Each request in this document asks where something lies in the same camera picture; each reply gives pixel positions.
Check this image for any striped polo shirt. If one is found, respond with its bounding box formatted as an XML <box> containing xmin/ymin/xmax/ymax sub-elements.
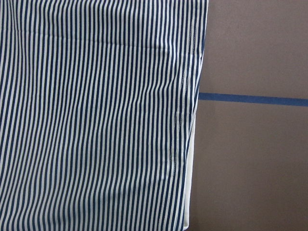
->
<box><xmin>0</xmin><ymin>0</ymin><xmax>208</xmax><ymax>231</ymax></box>

